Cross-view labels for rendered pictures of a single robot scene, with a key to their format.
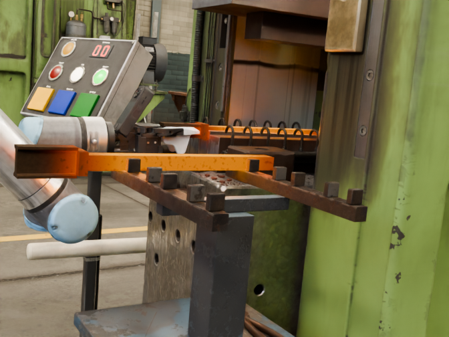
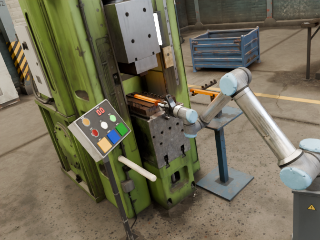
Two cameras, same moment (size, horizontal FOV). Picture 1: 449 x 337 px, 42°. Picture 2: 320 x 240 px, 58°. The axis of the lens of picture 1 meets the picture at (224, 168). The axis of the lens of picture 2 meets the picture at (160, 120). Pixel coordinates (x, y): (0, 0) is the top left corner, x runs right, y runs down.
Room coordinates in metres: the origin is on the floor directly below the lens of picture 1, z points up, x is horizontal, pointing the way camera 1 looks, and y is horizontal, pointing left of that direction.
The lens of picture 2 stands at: (1.57, 2.18, 1.83)
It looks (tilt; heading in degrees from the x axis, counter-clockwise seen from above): 25 degrees down; 263
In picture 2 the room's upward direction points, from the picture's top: 12 degrees counter-clockwise
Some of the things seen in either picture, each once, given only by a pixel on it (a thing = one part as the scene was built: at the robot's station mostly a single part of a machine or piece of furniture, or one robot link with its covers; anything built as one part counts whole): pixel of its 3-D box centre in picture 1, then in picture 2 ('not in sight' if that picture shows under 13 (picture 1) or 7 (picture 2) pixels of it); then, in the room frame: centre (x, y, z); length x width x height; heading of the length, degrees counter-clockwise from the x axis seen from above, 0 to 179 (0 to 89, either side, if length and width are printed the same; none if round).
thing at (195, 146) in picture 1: (275, 148); (140, 103); (1.44, -0.12, 0.96); 0.42 x 0.20 x 0.09; 118
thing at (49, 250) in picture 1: (108, 247); (136, 167); (1.60, 0.31, 0.62); 0.44 x 0.05 x 0.05; 118
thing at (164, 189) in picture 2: not in sight; (160, 169); (1.40, -0.16, 0.23); 0.55 x 0.37 x 0.47; 118
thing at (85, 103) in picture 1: (85, 106); (121, 129); (1.63, 0.40, 1.01); 0.07 x 0.05 x 0.07; 53
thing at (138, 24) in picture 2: not in sight; (128, 28); (1.40, -0.14, 1.56); 0.42 x 0.39 x 0.40; 118
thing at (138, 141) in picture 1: (131, 142); (172, 110); (1.24, 0.20, 0.97); 0.12 x 0.08 x 0.09; 118
